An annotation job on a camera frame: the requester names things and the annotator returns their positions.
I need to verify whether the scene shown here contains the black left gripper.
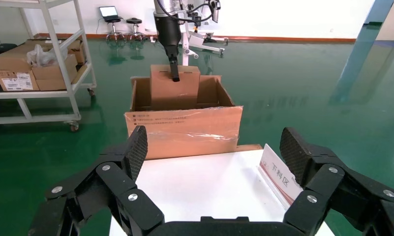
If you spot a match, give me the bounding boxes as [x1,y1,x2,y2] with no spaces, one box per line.
[153,13,182,83]

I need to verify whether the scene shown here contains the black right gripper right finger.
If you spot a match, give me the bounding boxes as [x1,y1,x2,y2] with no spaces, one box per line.
[279,127,394,236]

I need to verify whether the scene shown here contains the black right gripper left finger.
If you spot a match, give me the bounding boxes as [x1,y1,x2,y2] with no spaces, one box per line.
[27,125,165,236]

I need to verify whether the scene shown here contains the small cardboard box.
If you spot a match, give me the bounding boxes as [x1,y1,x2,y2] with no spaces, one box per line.
[150,64,201,111]

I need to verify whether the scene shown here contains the large open cardboard box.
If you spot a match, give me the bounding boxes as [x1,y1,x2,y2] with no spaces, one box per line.
[124,75,263,161]

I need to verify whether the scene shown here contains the flat cardboard sheet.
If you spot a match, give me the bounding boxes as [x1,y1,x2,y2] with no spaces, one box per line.
[73,63,89,85]

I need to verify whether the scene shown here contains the plain brown cardboard box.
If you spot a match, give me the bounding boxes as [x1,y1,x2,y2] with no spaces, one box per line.
[0,44,38,73]
[25,38,87,65]
[35,70,78,92]
[31,54,78,81]

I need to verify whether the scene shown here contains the cardboard box with white label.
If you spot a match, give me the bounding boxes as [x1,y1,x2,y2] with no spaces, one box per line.
[0,68,40,92]

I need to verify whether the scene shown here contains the white standing desk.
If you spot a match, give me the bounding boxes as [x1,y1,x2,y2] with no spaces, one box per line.
[144,18,229,67]

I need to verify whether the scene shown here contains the acrylic sign with Chinese text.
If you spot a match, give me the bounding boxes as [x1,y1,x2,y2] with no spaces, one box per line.
[258,143,304,209]

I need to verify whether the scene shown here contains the black round stool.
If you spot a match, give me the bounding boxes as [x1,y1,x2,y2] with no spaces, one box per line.
[125,18,145,41]
[104,16,126,42]

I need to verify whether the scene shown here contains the open laptop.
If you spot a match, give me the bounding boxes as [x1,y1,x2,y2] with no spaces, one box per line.
[99,5,123,20]

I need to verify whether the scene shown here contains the white metal shelf cart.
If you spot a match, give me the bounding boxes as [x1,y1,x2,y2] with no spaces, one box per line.
[0,0,97,133]

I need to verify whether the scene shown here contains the clear plastic bag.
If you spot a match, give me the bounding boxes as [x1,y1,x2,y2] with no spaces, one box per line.
[27,44,69,68]

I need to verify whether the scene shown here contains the black bag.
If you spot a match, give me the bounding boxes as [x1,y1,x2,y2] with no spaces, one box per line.
[0,43,18,60]

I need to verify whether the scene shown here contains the blue pillar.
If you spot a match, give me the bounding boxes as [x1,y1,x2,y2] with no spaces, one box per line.
[364,0,394,26]

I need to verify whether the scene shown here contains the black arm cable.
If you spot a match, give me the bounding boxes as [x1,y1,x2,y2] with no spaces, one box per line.
[156,0,215,24]

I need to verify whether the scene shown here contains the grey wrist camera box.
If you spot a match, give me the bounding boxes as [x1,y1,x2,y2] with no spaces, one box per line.
[210,0,222,24]

